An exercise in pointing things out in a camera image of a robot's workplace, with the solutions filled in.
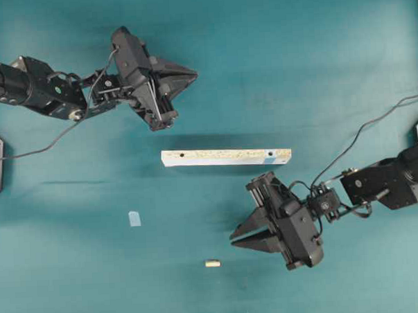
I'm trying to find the long wooden board with holes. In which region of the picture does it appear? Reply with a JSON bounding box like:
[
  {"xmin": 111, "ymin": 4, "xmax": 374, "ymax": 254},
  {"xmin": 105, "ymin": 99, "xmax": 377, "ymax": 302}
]
[{"xmin": 160, "ymin": 148, "xmax": 292, "ymax": 168}]

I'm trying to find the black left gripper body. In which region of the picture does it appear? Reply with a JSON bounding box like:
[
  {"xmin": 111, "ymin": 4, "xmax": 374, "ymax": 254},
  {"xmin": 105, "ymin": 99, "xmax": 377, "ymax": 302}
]
[{"xmin": 111, "ymin": 26, "xmax": 177, "ymax": 131}]

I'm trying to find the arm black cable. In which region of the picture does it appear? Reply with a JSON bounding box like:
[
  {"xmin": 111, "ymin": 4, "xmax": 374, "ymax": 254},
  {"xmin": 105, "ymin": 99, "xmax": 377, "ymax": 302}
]
[
  {"xmin": 305, "ymin": 92, "xmax": 418, "ymax": 195},
  {"xmin": 0, "ymin": 47, "xmax": 127, "ymax": 170}
]

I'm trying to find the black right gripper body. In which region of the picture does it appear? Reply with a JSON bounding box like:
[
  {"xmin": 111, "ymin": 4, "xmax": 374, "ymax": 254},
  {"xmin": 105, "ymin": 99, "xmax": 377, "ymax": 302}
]
[{"xmin": 246, "ymin": 172, "xmax": 324, "ymax": 270}]

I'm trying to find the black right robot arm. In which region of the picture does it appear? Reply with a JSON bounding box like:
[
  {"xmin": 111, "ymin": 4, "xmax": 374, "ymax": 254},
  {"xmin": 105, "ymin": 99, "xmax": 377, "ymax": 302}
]
[{"xmin": 230, "ymin": 144, "xmax": 418, "ymax": 270}]

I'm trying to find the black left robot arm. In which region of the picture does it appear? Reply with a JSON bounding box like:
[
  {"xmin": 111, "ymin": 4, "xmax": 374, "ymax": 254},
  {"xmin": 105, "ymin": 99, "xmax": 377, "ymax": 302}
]
[{"xmin": 0, "ymin": 26, "xmax": 198, "ymax": 131}]

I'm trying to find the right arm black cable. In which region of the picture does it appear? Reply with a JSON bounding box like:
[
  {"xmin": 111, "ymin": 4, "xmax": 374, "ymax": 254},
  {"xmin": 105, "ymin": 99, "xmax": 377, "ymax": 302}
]
[{"xmin": 305, "ymin": 92, "xmax": 418, "ymax": 195}]

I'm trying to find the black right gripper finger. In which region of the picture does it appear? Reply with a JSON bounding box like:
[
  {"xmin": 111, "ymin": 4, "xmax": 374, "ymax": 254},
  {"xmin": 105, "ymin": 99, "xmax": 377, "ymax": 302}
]
[
  {"xmin": 229, "ymin": 207, "xmax": 269, "ymax": 240},
  {"xmin": 231, "ymin": 229, "xmax": 279, "ymax": 253}
]

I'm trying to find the short wooden rod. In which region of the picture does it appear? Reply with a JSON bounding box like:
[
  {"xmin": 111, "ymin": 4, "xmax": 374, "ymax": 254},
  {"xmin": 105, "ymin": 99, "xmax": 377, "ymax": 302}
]
[{"xmin": 204, "ymin": 259, "xmax": 221, "ymax": 268}]

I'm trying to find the blue tape marker left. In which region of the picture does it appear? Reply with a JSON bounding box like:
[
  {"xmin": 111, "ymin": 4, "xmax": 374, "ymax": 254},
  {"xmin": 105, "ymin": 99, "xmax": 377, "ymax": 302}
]
[{"xmin": 128, "ymin": 211, "xmax": 142, "ymax": 227}]

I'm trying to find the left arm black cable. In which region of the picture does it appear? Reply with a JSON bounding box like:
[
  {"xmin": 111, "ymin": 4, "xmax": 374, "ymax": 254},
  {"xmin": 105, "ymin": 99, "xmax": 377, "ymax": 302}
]
[{"xmin": 0, "ymin": 47, "xmax": 127, "ymax": 170}]

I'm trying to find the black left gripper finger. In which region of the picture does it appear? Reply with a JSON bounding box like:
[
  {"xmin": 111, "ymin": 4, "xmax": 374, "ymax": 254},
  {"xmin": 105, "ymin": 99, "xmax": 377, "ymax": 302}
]
[
  {"xmin": 151, "ymin": 56, "xmax": 197, "ymax": 77},
  {"xmin": 157, "ymin": 75, "xmax": 198, "ymax": 102}
]

